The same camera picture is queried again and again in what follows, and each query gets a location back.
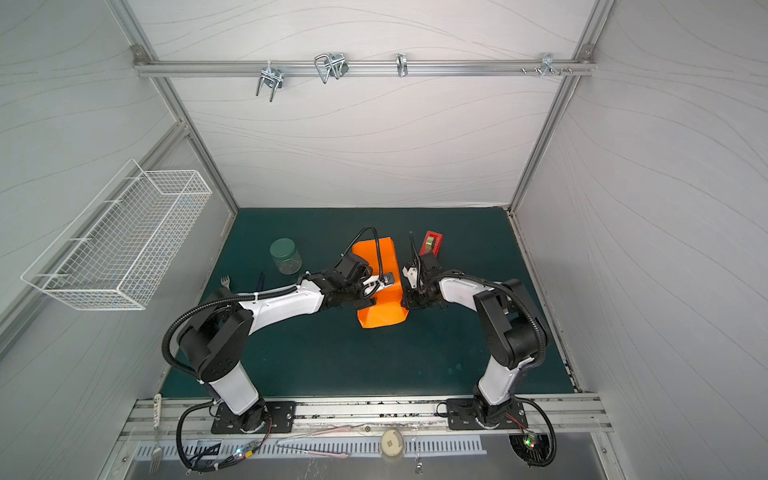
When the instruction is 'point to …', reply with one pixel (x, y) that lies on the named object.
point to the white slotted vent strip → (320, 448)
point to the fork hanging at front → (156, 457)
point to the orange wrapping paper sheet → (388, 308)
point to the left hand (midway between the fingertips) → (368, 285)
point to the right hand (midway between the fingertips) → (405, 300)
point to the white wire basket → (116, 250)
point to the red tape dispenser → (432, 243)
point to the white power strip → (157, 401)
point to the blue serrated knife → (261, 282)
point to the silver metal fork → (225, 281)
